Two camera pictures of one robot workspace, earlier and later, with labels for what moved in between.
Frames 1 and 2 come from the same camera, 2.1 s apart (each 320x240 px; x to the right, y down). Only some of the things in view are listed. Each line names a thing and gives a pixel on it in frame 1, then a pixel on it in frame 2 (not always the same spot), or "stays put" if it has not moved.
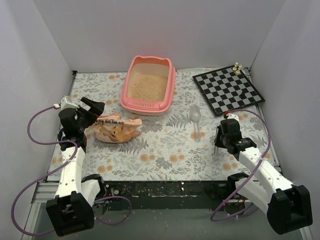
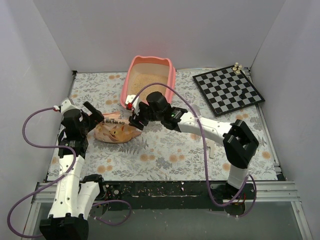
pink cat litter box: [149, 87] stays put
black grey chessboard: [225, 90] stays put
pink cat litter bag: [114, 128] stays put
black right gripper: [219, 139] to [139, 117]
